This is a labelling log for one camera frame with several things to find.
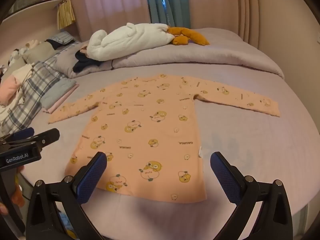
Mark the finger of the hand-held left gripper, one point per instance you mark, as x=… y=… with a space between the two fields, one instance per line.
x=47 y=135
x=23 y=132

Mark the yellow hanging fringe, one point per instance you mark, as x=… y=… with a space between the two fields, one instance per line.
x=65 y=15

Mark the striped pillow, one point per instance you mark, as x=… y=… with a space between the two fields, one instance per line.
x=61 y=38

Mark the bed with lilac sheet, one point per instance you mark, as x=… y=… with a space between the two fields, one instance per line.
x=250 y=142

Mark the dark clothes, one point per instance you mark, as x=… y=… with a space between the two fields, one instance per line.
x=82 y=65

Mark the grey-blue folded cloth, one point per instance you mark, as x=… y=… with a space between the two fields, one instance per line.
x=57 y=91

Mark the plaid blanket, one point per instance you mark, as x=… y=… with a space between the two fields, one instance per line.
x=37 y=85

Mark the pink folded cloth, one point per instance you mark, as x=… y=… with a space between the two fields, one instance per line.
x=63 y=103

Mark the lilac quilt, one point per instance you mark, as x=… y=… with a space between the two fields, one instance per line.
x=200 y=57

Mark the wall shelf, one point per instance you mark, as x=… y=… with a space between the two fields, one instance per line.
x=32 y=7

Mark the grey pillow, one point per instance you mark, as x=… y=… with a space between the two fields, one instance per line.
x=37 y=51

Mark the teal curtain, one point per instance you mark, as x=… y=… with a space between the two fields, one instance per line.
x=162 y=2

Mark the pink crumpled cloth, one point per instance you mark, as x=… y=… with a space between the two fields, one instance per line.
x=7 y=88

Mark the pink thick curtain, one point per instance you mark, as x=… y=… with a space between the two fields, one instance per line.
x=247 y=10

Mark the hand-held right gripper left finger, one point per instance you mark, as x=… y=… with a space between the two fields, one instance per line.
x=91 y=177

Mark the pink sheer curtain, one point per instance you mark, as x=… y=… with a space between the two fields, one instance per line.
x=110 y=5
x=212 y=2

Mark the orange printed long-sleeve shirt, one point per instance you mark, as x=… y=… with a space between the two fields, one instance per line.
x=150 y=130

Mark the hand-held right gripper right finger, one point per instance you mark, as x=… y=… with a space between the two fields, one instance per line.
x=225 y=177

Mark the person's left hand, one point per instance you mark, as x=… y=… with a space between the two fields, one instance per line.
x=18 y=192

